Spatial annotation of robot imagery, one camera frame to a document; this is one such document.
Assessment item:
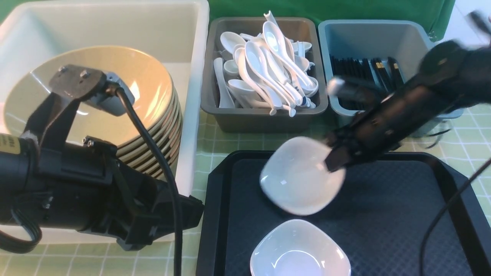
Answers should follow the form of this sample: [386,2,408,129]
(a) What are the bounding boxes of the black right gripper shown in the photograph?
[325,40,491,172]

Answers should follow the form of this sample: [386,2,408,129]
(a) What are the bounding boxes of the white square dish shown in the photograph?
[249,219,351,276]
[259,136,346,215]

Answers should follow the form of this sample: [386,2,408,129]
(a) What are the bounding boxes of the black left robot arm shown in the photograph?
[1,134,176,254]

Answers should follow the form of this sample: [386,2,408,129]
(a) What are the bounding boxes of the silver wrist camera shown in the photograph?
[85,71,135,117]
[326,76,386,105]

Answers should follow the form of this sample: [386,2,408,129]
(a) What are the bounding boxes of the black chopsticks in bin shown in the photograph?
[330,55,405,111]

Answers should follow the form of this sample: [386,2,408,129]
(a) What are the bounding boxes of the teal plastic chopstick bin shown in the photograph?
[318,19,465,137]

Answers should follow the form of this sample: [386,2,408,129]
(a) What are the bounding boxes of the stack of beige bowls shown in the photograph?
[1,46,183,179]

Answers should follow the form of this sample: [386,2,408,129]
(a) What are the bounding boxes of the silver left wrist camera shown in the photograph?
[85,71,135,117]

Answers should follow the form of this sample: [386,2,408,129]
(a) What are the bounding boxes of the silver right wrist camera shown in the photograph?
[326,76,386,105]

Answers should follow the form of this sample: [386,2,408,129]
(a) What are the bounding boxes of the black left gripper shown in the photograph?
[23,136,204,251]

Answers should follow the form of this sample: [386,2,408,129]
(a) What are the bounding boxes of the pile of white spoons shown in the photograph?
[213,11,319,117]

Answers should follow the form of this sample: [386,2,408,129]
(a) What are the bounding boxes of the green checkered tablecloth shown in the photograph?
[1,105,490,276]

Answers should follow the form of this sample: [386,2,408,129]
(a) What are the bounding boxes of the black camera cable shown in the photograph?
[107,86,184,276]

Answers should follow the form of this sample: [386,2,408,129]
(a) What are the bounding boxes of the black serving tray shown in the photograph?
[195,150,491,276]

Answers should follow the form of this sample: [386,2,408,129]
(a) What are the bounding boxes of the large white plastic tub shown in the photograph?
[0,0,210,245]

